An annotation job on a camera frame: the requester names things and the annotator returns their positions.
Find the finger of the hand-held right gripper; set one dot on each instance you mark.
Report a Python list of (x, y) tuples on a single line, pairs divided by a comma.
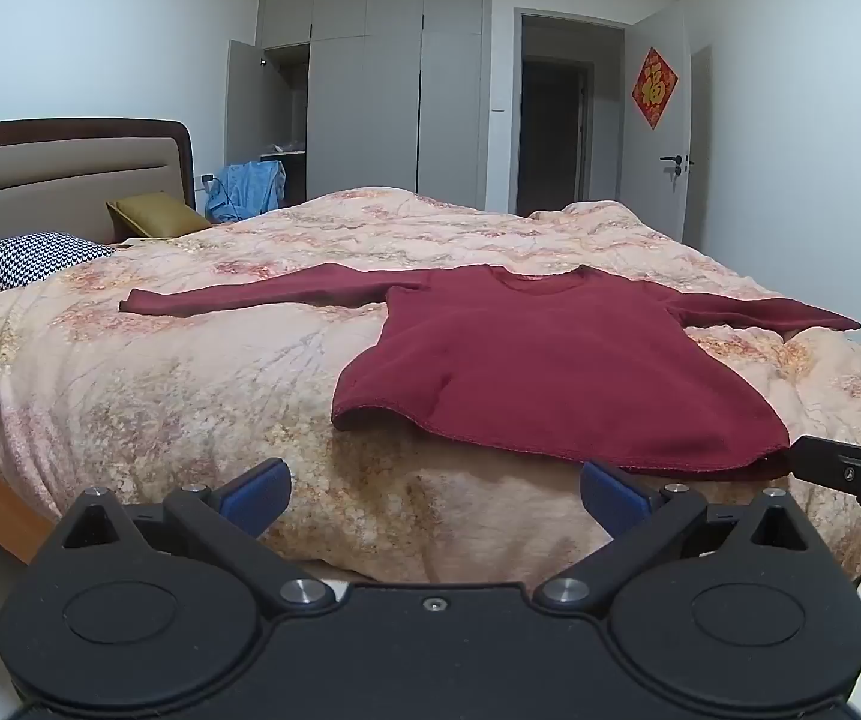
[(824, 459)]

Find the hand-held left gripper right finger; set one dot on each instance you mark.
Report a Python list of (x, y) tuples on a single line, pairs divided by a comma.
[(612, 499)]

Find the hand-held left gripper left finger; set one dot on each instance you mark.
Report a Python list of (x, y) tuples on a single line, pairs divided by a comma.
[(254, 496)]

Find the dark red long-sleeve sweater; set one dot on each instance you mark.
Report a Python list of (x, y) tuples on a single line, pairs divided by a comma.
[(550, 360)]

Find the blue clothes pile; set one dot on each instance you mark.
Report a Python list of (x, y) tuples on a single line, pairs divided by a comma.
[(246, 191)]

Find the pink floral blanket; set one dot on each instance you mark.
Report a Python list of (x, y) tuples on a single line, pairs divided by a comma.
[(198, 390)]

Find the olive yellow pillow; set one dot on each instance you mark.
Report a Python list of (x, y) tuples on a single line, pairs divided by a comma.
[(156, 216)]

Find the black white houndstooth pillow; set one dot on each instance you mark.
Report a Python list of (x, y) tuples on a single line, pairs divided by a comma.
[(40, 256)]

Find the white room door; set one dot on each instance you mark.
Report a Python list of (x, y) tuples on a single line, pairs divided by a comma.
[(655, 127)]

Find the beige padded headboard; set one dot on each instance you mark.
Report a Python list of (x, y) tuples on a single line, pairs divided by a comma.
[(48, 180)]

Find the red diamond door decoration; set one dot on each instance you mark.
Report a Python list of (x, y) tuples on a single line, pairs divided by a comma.
[(654, 88)]

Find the grey built-in wardrobe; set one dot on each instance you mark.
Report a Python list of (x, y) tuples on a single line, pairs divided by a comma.
[(370, 82)]

